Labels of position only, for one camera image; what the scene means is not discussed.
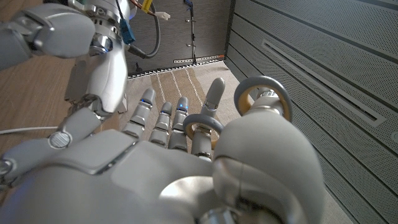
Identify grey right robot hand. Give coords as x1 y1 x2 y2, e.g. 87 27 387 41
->
0 77 327 224

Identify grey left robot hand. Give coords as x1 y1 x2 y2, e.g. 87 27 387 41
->
0 0 135 187

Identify grey yellow handled scissors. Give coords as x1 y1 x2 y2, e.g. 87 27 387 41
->
182 75 294 150

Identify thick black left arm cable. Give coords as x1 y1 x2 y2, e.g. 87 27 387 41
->
126 11 162 60

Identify black zigzag frame strip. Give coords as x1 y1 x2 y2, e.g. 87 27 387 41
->
127 59 229 79

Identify white charging cable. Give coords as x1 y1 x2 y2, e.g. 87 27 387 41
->
0 125 59 136

